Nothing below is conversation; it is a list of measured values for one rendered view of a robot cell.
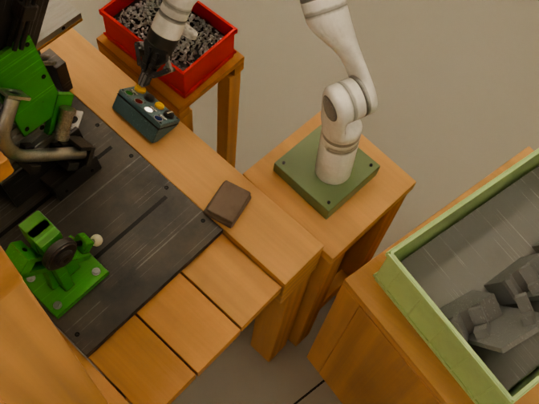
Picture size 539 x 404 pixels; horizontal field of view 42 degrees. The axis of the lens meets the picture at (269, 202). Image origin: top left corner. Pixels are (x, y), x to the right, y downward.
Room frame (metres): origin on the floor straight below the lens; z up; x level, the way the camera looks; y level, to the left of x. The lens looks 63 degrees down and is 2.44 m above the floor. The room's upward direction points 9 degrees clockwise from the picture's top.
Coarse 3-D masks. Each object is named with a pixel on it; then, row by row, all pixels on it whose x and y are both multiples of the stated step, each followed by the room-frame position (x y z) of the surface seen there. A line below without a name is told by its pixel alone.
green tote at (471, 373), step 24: (528, 168) 1.01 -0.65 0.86; (480, 192) 0.86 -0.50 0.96; (456, 216) 0.82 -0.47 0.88; (408, 240) 0.70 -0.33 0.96; (384, 264) 0.66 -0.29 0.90; (384, 288) 0.63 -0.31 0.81; (408, 288) 0.60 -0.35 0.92; (408, 312) 0.57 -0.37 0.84; (432, 312) 0.54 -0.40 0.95; (432, 336) 0.52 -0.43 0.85; (456, 336) 0.49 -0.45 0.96; (456, 360) 0.47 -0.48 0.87; (480, 360) 0.45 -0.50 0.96; (480, 384) 0.41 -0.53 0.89; (528, 384) 0.41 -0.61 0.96
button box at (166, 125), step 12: (120, 96) 0.97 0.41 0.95; (132, 96) 0.97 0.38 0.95; (144, 96) 0.99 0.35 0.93; (120, 108) 0.95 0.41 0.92; (132, 108) 0.94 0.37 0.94; (144, 108) 0.94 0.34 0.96; (156, 108) 0.96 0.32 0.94; (132, 120) 0.92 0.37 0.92; (144, 120) 0.91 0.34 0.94; (156, 120) 0.91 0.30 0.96; (168, 120) 0.93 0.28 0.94; (144, 132) 0.89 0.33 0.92; (156, 132) 0.89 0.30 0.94
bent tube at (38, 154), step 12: (12, 96) 0.75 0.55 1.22; (24, 96) 0.77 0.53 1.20; (12, 108) 0.74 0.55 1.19; (0, 120) 0.72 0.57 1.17; (12, 120) 0.72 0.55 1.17; (0, 132) 0.70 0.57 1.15; (0, 144) 0.69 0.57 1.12; (12, 144) 0.70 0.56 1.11; (12, 156) 0.68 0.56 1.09; (24, 156) 0.70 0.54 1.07; (36, 156) 0.71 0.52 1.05; (48, 156) 0.73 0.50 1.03; (60, 156) 0.74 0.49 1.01; (72, 156) 0.76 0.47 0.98; (84, 156) 0.78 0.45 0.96
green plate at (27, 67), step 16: (32, 48) 0.86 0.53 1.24; (0, 64) 0.80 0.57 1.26; (16, 64) 0.82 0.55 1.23; (32, 64) 0.84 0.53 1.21; (0, 80) 0.78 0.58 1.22; (16, 80) 0.80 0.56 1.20; (32, 80) 0.82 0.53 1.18; (48, 80) 0.84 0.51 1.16; (0, 96) 0.76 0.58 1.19; (32, 96) 0.80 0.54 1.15; (48, 96) 0.82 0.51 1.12; (32, 112) 0.78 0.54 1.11; (48, 112) 0.80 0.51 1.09; (32, 128) 0.76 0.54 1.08
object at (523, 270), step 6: (528, 264) 0.69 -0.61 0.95; (522, 270) 0.68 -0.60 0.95; (528, 270) 0.68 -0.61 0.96; (534, 270) 0.68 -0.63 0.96; (522, 276) 0.67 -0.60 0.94; (528, 276) 0.67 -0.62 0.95; (534, 276) 0.67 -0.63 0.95; (528, 282) 0.65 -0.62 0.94; (534, 282) 0.65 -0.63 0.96; (528, 288) 0.63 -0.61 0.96; (534, 288) 0.63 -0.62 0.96
